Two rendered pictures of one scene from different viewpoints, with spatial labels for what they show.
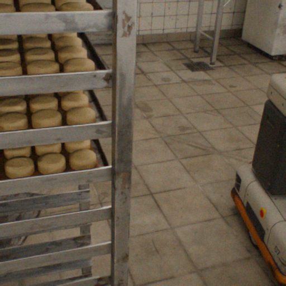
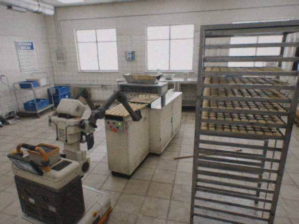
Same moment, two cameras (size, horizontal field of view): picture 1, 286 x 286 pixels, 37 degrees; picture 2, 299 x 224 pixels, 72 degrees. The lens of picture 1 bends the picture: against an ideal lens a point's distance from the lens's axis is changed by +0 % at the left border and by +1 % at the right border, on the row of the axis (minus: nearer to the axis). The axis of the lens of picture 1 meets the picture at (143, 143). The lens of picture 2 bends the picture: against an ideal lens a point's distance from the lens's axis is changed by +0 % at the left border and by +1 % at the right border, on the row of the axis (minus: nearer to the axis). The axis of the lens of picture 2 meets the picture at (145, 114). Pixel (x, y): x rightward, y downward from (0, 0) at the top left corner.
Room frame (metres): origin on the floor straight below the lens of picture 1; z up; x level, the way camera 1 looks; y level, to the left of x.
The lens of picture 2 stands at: (2.48, 0.72, 1.67)
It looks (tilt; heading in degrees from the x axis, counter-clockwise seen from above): 17 degrees down; 215
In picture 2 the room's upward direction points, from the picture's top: 1 degrees counter-clockwise
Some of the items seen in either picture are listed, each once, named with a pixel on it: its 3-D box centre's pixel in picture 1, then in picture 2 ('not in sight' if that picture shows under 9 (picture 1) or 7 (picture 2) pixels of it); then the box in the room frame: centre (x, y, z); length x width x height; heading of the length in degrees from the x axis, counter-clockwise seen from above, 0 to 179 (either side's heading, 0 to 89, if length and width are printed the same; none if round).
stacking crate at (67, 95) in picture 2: not in sight; (60, 96); (-1.24, -5.30, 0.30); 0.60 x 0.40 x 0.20; 21
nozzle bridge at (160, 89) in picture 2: not in sight; (143, 93); (-0.12, -1.17, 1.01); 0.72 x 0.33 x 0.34; 101
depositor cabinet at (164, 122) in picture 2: not in sight; (154, 119); (-0.58, -1.26, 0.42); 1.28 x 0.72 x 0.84; 11
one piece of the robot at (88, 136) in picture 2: not in sight; (79, 136); (1.33, -0.91, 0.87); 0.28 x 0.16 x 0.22; 100
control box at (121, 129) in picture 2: not in sight; (115, 125); (0.73, -1.00, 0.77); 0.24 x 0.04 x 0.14; 101
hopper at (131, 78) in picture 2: not in sight; (142, 78); (-0.12, -1.17, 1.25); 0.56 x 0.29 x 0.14; 101
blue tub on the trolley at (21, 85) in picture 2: not in sight; (28, 84); (-0.16, -4.92, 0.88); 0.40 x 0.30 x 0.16; 115
